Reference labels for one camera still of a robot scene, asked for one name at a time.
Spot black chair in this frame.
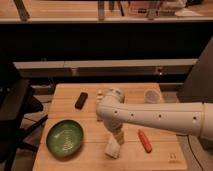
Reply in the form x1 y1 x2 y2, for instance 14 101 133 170
0 60 47 171

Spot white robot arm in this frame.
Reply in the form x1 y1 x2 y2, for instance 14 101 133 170
96 88 213 141

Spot small white bottle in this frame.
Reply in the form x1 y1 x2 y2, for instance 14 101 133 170
96 90 103 121

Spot orange carrot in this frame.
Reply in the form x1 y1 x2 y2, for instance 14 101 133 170
138 130 152 153

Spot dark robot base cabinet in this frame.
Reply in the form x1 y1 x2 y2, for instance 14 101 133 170
177 44 213 103

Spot white sponge block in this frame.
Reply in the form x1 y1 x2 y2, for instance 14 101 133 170
105 137 120 159

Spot green ceramic bowl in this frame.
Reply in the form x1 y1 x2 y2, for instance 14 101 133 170
46 120 84 158

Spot white plastic cup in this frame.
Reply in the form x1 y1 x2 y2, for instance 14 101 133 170
144 90 161 104

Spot black rectangular block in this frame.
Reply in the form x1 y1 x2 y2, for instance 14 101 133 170
75 92 88 109

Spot black cable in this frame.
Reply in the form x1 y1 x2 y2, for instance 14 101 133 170
186 134 204 171

